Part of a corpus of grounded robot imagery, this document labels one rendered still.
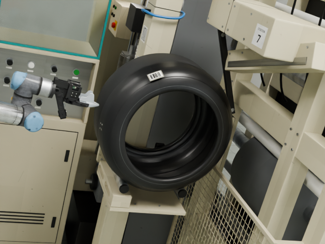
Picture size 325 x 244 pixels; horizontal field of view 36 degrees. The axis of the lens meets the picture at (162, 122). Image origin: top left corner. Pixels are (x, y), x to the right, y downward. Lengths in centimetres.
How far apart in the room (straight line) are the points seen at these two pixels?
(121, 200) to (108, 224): 53
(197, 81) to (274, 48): 36
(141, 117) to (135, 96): 50
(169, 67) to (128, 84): 18
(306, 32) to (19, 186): 181
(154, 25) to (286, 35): 71
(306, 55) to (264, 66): 28
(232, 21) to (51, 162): 135
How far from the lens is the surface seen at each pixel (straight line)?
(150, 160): 249
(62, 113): 212
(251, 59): 228
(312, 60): 190
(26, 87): 206
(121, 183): 226
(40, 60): 277
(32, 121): 195
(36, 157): 292
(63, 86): 209
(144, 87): 204
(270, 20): 194
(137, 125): 254
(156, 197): 246
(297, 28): 196
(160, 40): 243
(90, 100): 212
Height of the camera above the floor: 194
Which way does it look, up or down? 19 degrees down
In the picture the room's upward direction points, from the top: 15 degrees clockwise
